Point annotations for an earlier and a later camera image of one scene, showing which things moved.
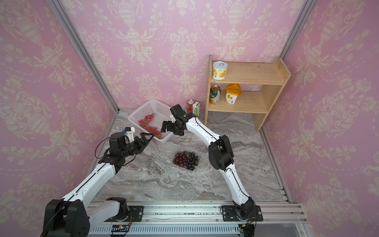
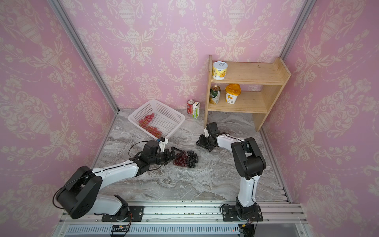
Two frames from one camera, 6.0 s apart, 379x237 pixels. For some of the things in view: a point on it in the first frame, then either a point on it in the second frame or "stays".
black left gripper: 141,144 → 170,157
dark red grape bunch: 181,159 stays
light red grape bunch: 144,123 stays
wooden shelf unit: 272,76 stays
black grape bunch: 192,161 stays
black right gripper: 170,129 → 201,142
